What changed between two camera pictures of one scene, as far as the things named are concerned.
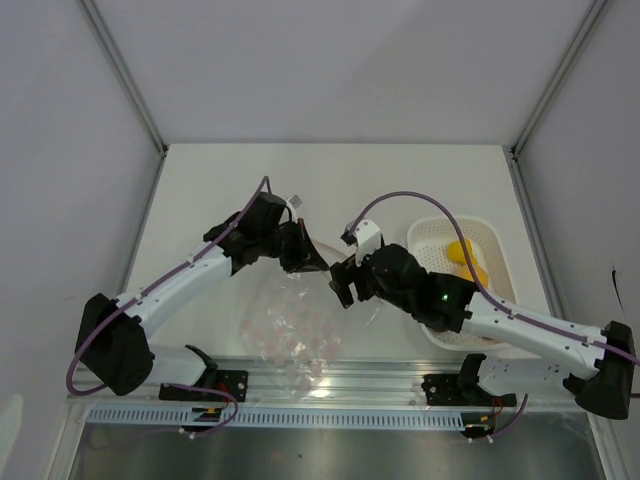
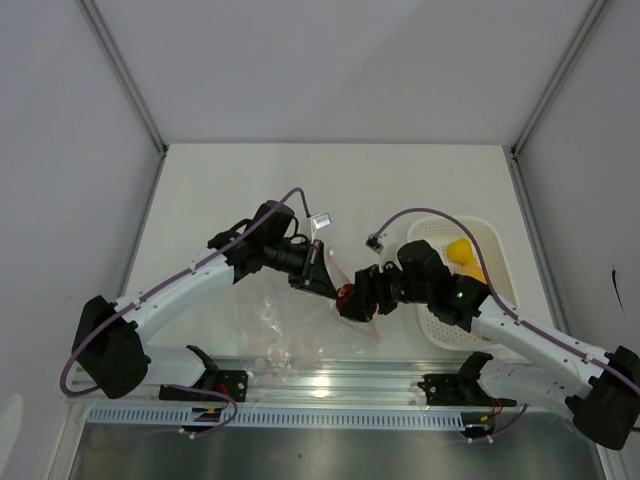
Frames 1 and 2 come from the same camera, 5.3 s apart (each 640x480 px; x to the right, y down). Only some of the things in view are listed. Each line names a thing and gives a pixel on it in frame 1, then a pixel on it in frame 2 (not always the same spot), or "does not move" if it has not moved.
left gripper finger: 295,267 to 321,284
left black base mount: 231,382 does not move
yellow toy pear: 456,252 does not move
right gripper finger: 343,275 to 363,305
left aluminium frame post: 98,22 does not move
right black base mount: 463,389 does not move
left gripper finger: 310,258 to 321,278
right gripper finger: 365,289 does not move
